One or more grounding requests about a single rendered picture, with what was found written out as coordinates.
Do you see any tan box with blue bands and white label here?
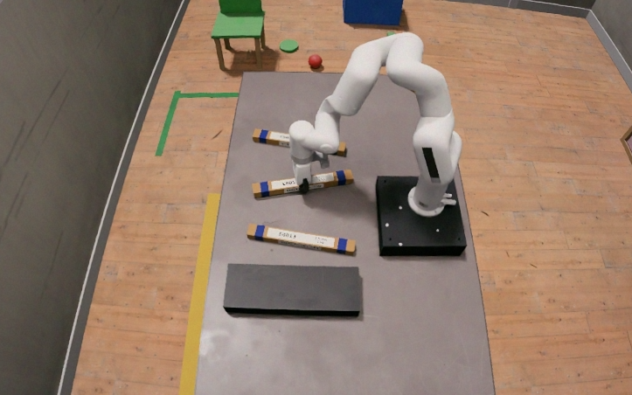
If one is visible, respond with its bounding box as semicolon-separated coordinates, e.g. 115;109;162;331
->
253;129;345;156

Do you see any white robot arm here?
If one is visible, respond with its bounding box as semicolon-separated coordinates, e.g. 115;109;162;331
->
289;32;462;217

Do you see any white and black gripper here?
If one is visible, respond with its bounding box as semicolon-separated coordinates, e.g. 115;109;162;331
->
291;159;311;192

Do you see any tan box with blue bands and white labels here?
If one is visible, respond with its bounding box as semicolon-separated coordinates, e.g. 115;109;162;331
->
253;170;353;198

